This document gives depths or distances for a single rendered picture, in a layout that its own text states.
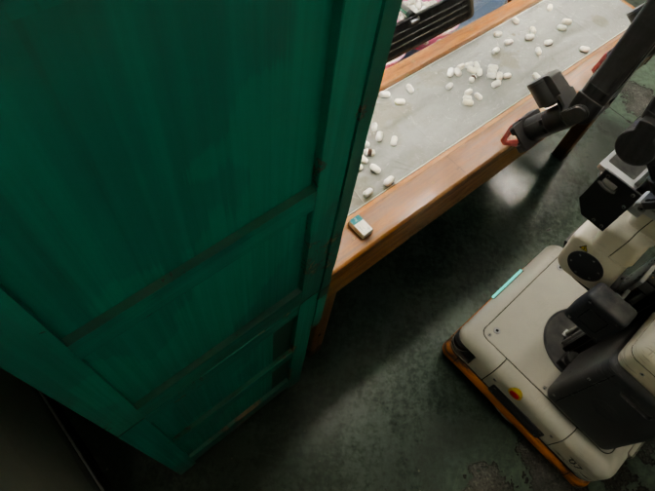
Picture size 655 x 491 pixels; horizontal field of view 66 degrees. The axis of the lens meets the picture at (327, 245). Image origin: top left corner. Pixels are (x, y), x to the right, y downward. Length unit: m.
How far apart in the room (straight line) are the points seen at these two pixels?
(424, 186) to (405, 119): 0.28
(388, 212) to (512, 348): 0.75
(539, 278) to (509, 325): 0.25
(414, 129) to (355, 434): 1.10
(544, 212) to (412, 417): 1.20
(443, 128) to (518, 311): 0.73
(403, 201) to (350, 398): 0.86
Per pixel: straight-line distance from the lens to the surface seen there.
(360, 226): 1.36
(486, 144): 1.68
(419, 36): 1.45
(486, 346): 1.89
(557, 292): 2.09
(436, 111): 1.75
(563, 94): 1.22
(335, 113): 0.66
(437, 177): 1.54
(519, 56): 2.07
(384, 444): 1.99
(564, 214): 2.70
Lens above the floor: 1.93
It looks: 60 degrees down
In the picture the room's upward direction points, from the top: 12 degrees clockwise
